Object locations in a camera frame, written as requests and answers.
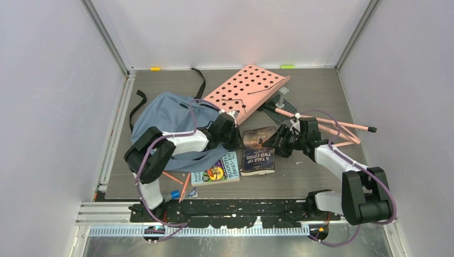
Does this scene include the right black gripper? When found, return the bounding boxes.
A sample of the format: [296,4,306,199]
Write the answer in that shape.
[261,124,306,158]

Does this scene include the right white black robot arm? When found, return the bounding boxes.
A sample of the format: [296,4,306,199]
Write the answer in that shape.
[262,118,397,225]

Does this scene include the Tale of Two Cities book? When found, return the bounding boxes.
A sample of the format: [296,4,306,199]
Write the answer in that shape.
[240,126,276,176]

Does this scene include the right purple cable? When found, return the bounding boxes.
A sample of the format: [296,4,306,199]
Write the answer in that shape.
[293,110,398,247]

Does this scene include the blue grey glue stick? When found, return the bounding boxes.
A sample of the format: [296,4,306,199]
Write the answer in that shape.
[170,190,180,200]

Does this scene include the Storey Treehouse colourful book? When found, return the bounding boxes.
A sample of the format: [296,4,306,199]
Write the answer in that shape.
[191,152,240,187]

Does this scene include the pink perforated music stand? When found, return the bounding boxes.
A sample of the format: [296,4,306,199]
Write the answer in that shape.
[202,64,377,146]

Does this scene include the orange pencil long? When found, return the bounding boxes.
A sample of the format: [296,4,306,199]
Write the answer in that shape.
[178,173,192,203]

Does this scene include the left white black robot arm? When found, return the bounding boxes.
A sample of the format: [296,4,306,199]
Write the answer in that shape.
[124,110,244,222]

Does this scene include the dark grey lego plate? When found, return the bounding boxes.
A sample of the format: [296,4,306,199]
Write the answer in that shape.
[259,86,298,125]

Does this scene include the orange pencil short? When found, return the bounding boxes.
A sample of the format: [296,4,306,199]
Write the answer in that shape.
[162,171,184,185]

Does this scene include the blue fabric backpack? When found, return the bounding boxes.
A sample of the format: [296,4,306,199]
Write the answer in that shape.
[130,92,228,172]

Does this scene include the aluminium front rail frame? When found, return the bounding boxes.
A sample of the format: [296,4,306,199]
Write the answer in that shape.
[74,71,400,238]

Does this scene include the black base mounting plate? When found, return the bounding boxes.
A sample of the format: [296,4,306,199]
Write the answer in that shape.
[129,199,340,229]

